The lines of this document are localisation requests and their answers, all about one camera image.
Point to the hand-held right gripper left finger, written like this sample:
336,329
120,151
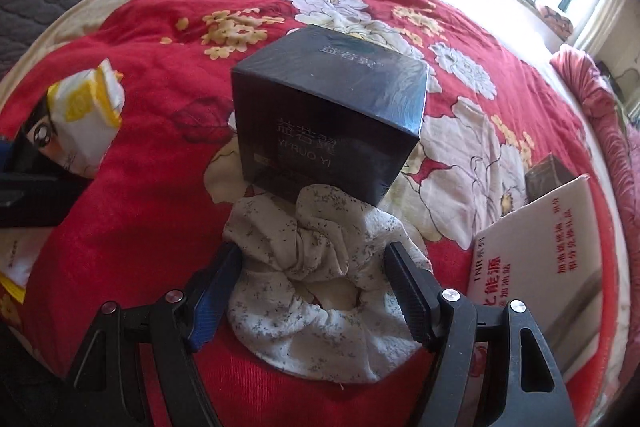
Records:
212,307

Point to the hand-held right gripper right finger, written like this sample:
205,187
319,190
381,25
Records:
410,297

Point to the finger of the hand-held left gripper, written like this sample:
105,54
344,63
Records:
6,153
30,202

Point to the yellow white tissue packet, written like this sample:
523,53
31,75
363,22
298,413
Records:
85,117
11,257

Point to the white floral cloth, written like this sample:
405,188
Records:
310,267

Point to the white red printed carton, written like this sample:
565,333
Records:
545,257

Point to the red floral blanket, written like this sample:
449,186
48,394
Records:
150,82

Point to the dark glossy box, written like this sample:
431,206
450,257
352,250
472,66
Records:
330,117

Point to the pink quilt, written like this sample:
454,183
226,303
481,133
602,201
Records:
595,97

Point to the brown patterned cloth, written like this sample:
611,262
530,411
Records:
555,21

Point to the cream curtain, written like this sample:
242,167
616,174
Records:
607,7

